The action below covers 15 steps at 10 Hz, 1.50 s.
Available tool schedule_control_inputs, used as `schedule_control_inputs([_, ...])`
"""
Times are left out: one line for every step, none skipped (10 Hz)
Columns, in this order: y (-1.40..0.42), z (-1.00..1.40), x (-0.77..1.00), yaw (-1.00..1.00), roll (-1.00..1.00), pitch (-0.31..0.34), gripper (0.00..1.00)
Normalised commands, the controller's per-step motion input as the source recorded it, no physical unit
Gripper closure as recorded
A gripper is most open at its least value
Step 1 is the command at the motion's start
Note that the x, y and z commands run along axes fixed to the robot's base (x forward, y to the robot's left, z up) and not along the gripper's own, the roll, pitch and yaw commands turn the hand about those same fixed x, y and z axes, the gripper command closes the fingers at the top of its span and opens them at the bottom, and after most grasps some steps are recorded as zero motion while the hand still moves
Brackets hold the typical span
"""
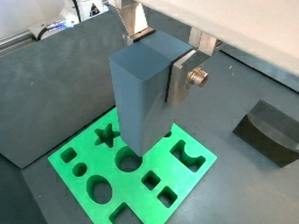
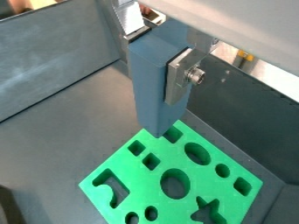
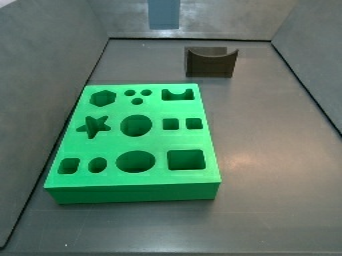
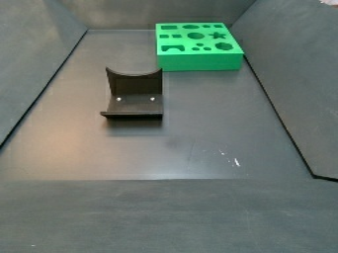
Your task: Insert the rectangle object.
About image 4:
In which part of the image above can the black curved holder bracket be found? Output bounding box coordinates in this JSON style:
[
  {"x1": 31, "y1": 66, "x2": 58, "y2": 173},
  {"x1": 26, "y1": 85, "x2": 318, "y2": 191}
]
[{"x1": 101, "y1": 68, "x2": 165, "y2": 119}]

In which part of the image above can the green shape sorter block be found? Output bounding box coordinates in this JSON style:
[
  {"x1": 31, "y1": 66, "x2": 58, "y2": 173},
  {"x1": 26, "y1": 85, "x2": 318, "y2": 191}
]
[{"x1": 157, "y1": 23, "x2": 245, "y2": 71}]

